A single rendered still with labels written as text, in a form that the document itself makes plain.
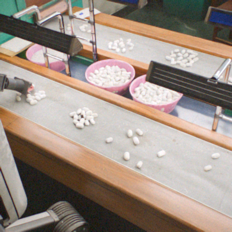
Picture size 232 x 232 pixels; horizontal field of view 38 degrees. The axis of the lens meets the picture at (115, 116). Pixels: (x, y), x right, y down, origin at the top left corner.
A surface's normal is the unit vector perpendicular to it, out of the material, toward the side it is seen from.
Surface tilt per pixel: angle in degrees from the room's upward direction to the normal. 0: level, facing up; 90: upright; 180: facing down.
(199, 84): 58
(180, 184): 0
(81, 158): 0
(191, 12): 90
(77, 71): 0
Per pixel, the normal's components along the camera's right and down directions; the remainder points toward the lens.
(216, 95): -0.48, 0.07
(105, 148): -0.03, -0.76
